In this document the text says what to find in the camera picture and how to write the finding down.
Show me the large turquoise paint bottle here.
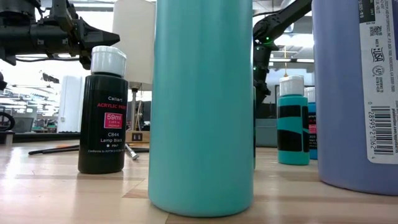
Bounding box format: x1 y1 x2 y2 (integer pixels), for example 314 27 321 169
147 0 256 218

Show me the black computer monitor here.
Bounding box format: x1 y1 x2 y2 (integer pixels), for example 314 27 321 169
136 101 152 130

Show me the small black paint bottle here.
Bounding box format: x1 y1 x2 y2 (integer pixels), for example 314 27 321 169
77 45 129 175

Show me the white building pillar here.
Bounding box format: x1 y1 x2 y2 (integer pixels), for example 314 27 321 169
57 74 85 134

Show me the large purple paint bottle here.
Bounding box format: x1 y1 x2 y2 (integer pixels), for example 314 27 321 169
312 0 398 197

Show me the black aluminium table frame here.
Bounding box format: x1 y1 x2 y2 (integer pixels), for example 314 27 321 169
14 132 81 144

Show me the small blue paint bottle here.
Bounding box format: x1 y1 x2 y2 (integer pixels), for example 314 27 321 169
303 86 318 161

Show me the black round wheel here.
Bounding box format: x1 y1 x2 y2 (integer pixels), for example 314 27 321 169
0 111 16 132

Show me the black paintbrush gold ferrule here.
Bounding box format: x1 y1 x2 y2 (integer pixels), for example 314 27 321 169
28 144 80 156
28 147 80 156

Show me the black paintbrush silver ferrule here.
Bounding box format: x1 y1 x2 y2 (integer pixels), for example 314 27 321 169
124 143 140 161

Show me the white shade wooden table lamp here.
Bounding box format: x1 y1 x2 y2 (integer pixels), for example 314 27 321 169
111 0 156 144

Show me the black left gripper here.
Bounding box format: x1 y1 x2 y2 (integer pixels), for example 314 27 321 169
37 17 121 71

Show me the small teal paint bottle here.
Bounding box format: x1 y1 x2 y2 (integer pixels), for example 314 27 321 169
277 74 311 166

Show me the yellow hanging cord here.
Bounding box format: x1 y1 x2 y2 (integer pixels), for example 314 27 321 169
283 45 289 78

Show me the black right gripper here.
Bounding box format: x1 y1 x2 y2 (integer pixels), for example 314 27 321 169
253 73 271 108

